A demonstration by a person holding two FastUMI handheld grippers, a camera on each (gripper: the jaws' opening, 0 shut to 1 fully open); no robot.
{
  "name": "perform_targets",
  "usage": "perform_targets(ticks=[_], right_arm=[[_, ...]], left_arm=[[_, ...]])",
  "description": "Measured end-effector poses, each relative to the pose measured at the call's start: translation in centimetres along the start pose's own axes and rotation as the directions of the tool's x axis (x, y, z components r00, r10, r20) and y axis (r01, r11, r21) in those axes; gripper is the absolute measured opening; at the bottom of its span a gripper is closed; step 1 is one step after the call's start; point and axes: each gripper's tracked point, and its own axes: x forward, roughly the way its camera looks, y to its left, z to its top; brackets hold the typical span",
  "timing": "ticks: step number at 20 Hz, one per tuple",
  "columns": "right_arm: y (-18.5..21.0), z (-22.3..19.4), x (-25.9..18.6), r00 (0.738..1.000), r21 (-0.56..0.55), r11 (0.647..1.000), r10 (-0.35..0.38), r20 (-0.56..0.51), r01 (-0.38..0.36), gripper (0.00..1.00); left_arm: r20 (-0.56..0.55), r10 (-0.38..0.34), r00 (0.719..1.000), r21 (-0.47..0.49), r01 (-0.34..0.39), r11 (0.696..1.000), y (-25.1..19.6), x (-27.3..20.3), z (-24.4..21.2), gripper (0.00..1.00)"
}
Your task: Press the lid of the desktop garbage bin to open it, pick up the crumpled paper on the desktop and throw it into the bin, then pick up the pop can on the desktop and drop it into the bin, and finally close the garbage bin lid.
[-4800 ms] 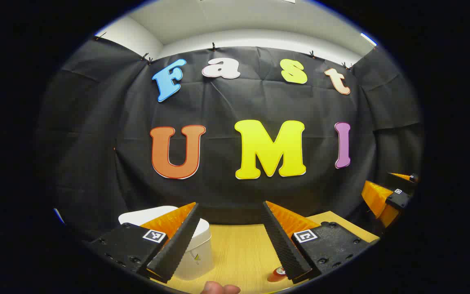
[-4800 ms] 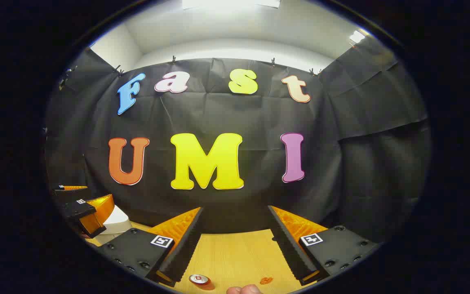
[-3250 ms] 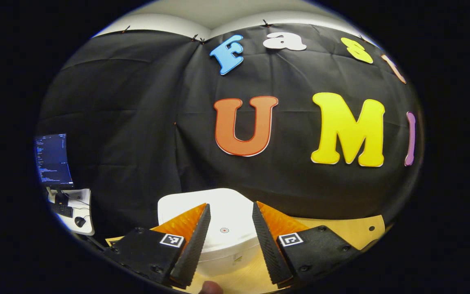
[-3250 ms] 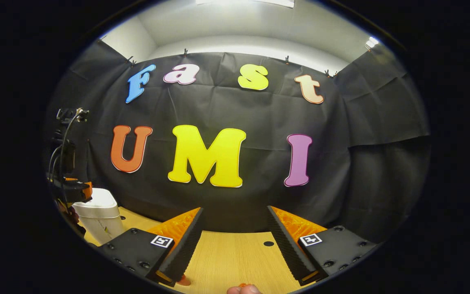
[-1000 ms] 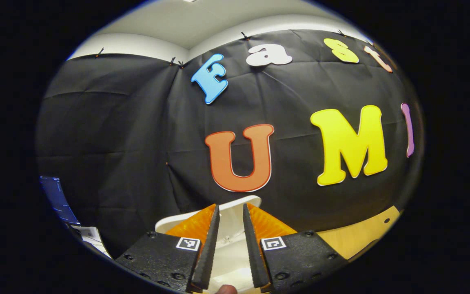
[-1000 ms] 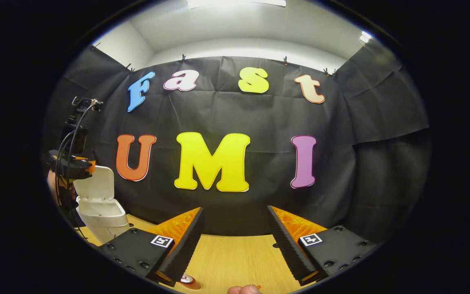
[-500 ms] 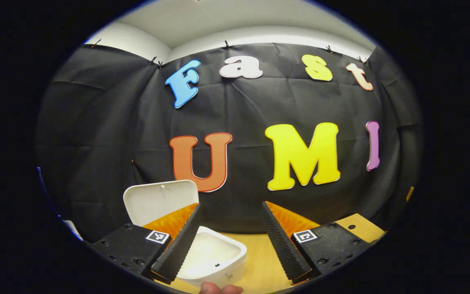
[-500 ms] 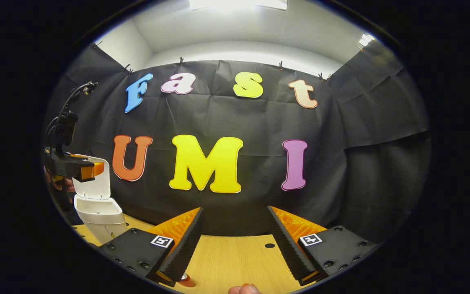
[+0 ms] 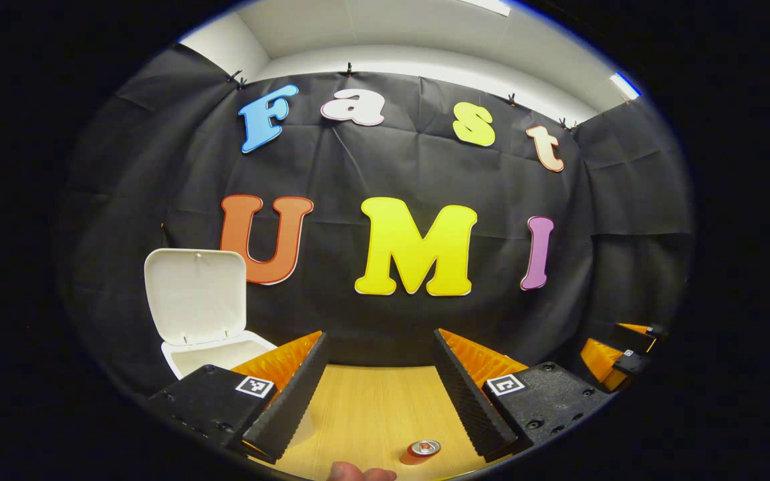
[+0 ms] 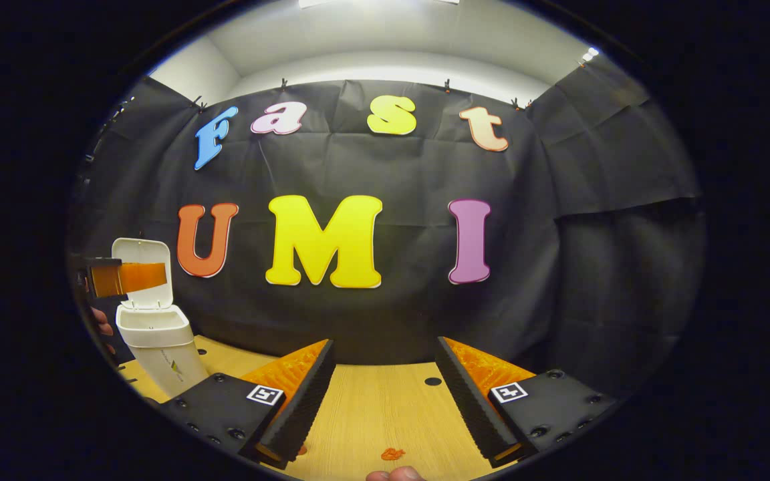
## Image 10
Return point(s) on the wooden desktop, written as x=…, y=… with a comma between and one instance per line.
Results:
x=385, y=414

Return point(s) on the black backdrop cloth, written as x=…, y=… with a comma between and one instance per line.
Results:
x=412, y=167

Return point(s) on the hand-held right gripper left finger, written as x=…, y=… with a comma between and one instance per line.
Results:
x=305, y=407

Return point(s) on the white desktop garbage bin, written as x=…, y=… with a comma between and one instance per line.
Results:
x=158, y=354

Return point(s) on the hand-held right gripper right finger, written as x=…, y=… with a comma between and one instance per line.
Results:
x=472, y=414

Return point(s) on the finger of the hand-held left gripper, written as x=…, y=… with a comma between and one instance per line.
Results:
x=138, y=275

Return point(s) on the ceiling light panel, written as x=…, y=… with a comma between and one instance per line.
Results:
x=590, y=53
x=371, y=2

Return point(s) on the orange paper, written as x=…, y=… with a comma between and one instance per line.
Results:
x=392, y=454

